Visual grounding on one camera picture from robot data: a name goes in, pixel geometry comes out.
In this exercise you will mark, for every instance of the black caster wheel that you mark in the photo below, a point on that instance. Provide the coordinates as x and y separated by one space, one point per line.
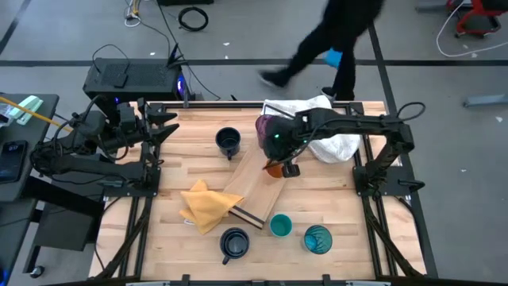
36 271

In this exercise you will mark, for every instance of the white cloth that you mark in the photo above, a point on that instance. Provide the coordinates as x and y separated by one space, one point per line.
337 147

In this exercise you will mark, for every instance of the black smartphone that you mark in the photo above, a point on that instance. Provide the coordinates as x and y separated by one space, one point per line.
12 161

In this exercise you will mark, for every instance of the black side desk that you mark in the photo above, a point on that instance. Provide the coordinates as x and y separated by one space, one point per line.
20 131

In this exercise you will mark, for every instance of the yellow waffle cloth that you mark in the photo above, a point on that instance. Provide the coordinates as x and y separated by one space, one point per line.
206 206

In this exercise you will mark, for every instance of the person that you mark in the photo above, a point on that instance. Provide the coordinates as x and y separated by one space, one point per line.
345 24

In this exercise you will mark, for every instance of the mint green stapler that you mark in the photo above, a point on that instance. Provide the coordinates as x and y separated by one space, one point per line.
25 109

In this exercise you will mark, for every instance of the grey floor bar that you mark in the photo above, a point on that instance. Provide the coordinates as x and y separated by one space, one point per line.
484 100

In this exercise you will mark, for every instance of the wooden shelf with black frame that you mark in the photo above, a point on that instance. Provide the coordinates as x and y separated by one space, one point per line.
254 186

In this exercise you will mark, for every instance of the black antennas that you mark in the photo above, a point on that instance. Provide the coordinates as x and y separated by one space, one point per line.
173 55

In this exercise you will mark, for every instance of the black desk base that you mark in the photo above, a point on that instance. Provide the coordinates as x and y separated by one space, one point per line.
63 226

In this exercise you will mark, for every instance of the black computer tower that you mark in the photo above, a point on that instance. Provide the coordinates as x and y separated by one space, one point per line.
139 75

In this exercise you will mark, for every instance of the clear teal faceted tumbler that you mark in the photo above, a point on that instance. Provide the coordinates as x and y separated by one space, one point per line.
318 239

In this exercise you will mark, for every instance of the large dark blue speckled mug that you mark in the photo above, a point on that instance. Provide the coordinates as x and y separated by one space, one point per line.
234 243

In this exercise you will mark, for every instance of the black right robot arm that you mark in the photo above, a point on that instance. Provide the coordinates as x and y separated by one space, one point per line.
357 123

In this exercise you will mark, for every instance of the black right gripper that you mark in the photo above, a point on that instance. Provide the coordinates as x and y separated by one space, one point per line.
278 143

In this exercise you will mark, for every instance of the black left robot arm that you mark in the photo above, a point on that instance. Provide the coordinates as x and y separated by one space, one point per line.
79 163

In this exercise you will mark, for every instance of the orange cup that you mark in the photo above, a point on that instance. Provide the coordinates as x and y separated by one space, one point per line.
275 172

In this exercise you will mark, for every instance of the opaque teal cup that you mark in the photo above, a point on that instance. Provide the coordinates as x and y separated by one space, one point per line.
281 225

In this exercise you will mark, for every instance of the clear plastic bag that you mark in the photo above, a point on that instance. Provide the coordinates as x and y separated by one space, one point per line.
4 115

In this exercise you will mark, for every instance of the clear purple faceted tumbler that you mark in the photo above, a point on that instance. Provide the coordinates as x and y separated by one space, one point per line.
262 125

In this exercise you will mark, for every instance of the small black box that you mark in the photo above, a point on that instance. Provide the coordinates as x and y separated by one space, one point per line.
120 80

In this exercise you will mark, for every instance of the small dark blue mug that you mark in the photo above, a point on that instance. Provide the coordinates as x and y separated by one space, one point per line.
228 141

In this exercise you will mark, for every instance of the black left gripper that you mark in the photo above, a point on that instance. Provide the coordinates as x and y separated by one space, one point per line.
131 119

